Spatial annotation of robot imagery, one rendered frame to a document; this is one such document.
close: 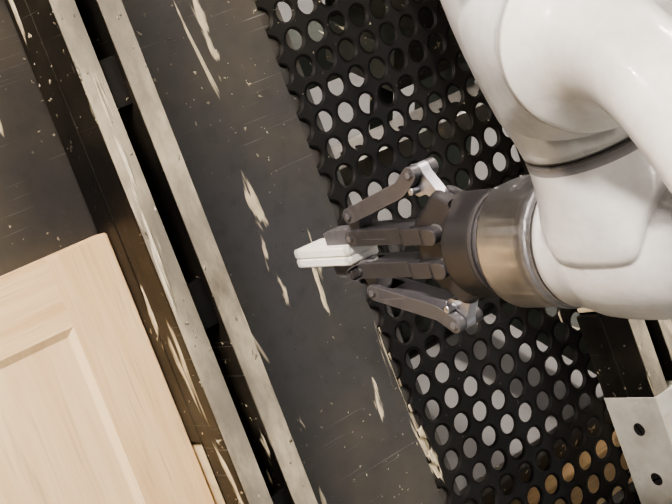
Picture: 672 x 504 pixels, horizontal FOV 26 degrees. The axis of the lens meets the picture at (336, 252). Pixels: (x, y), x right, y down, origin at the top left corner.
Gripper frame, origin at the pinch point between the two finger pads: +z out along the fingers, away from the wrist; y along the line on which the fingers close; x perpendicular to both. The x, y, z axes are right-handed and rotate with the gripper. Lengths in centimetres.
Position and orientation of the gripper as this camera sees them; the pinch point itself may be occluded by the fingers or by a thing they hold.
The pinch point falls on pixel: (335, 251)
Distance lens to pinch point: 114.4
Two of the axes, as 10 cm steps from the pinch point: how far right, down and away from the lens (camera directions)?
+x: -7.4, 3.4, -5.7
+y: -2.9, -9.4, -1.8
